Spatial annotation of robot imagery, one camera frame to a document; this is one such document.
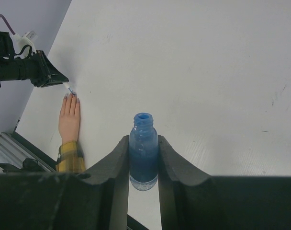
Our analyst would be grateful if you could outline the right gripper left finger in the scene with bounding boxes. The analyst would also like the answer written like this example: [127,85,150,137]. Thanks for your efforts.
[0,136,129,230]

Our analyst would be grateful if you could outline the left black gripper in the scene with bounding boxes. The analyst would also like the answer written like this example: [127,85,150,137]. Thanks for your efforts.
[28,50,69,88]

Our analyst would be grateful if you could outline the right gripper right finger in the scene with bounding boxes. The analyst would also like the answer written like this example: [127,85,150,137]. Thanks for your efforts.
[158,136,291,230]

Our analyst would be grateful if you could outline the blue nail polish bottle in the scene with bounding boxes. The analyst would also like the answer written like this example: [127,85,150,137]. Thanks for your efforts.
[129,113,159,191]

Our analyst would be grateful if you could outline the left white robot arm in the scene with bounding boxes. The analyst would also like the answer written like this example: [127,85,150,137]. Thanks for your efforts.
[0,32,69,88]

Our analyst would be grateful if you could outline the yellow plaid sleeve forearm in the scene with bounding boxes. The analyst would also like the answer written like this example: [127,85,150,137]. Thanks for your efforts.
[56,141,86,173]

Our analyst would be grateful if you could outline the mannequin hand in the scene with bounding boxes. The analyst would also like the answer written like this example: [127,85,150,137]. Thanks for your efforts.
[58,93,80,144]

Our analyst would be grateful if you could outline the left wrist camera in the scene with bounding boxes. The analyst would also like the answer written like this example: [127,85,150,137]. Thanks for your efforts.
[12,31,38,47]

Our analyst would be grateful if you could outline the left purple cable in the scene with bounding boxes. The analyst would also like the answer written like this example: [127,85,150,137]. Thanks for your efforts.
[0,13,18,36]

